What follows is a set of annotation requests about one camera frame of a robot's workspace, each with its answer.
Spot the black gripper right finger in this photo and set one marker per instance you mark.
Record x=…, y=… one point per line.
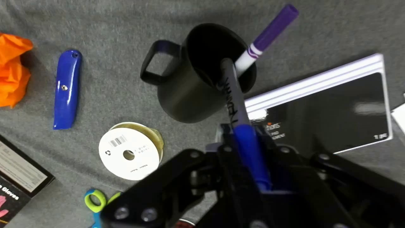
x=337, y=190

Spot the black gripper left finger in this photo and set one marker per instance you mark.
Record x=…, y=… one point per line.
x=181, y=190

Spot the black marker with blue cap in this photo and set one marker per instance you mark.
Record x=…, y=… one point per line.
x=247, y=143

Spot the purple marker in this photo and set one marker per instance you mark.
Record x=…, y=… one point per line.
x=269, y=32

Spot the black ink pad box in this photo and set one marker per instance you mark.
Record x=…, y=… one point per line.
x=329, y=118

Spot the white ribbon spool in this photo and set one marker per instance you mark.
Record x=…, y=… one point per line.
x=114, y=152

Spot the green blue scissors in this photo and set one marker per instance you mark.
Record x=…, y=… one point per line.
x=88, y=202

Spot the blue utility knife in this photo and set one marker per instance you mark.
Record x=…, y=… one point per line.
x=66, y=93

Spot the black gloves package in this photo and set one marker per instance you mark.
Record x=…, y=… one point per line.
x=20, y=172

